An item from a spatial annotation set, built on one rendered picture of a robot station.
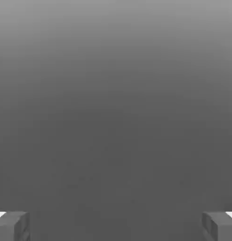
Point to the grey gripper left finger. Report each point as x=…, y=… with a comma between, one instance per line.
x=10, y=226

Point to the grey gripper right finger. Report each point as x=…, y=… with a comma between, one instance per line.
x=221, y=226

